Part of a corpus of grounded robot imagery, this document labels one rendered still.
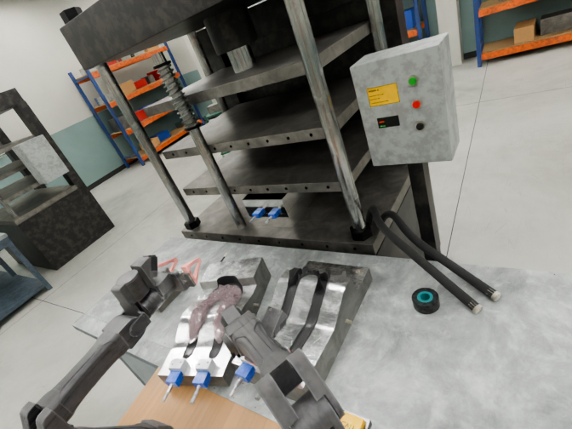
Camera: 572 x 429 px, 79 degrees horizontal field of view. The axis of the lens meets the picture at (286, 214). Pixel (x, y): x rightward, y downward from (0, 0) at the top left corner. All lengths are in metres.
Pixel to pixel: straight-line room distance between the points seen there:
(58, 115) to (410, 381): 8.19
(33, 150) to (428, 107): 4.46
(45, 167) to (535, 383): 4.87
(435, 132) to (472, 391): 0.81
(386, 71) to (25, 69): 7.85
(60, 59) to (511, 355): 8.76
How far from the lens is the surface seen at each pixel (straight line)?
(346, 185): 1.40
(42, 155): 5.05
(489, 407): 1.03
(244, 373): 1.09
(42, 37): 8.97
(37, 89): 8.58
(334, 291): 1.13
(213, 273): 1.51
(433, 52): 1.26
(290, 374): 0.62
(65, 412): 0.90
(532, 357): 1.11
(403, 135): 1.38
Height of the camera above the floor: 1.70
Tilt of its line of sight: 28 degrees down
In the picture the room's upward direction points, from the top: 22 degrees counter-clockwise
